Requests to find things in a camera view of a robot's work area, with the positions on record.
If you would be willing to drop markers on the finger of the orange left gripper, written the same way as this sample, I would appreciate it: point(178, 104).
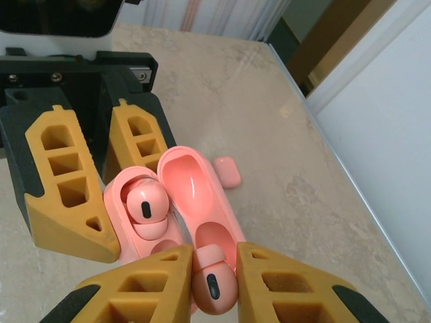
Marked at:
point(67, 232)
point(116, 151)

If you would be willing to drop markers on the striped corrugated enclosure panel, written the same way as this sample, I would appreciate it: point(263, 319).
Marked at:
point(208, 13)

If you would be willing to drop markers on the white door frame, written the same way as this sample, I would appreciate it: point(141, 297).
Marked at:
point(370, 47)

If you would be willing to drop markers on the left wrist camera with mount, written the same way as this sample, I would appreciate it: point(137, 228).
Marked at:
point(50, 17)

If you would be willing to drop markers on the brown wooden door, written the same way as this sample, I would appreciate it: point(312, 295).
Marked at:
point(330, 40)

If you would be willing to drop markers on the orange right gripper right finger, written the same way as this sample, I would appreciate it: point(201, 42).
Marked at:
point(249, 286)

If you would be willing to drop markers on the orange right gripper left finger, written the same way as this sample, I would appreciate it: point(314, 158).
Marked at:
point(178, 279)

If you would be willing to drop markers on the pink earbud charging case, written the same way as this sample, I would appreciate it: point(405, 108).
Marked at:
point(229, 172)
point(202, 202)

